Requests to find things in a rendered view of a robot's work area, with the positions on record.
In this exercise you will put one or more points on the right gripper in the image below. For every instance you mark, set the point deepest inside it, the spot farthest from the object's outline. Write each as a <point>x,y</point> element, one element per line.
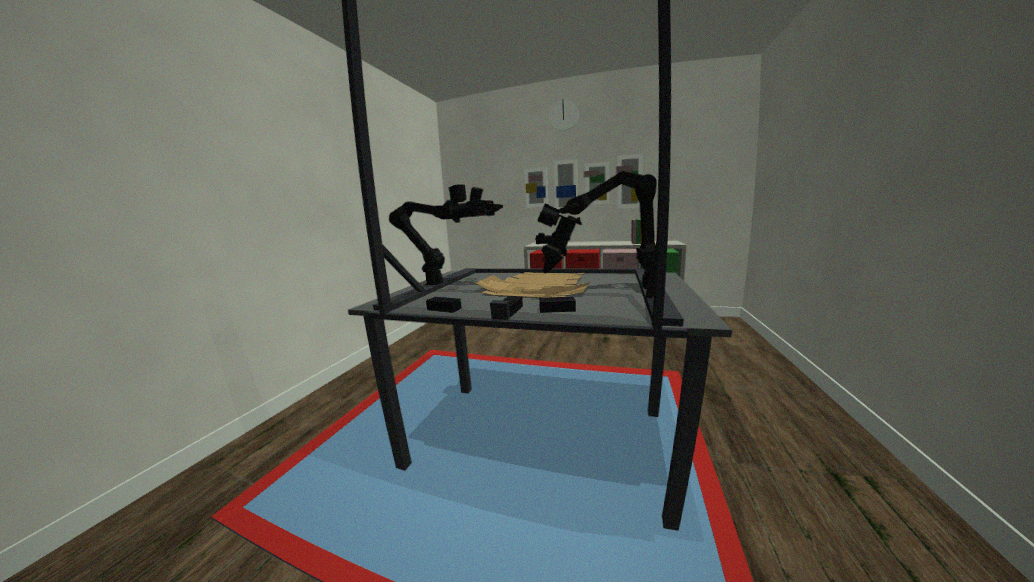
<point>560,241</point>

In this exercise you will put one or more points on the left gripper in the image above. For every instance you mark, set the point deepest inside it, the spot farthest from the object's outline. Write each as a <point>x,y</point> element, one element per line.
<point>487,207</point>

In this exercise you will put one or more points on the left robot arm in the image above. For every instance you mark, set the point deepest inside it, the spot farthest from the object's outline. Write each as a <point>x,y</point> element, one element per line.
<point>449,210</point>

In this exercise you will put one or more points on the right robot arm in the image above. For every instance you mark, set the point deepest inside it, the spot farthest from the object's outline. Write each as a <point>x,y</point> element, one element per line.
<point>645,192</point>

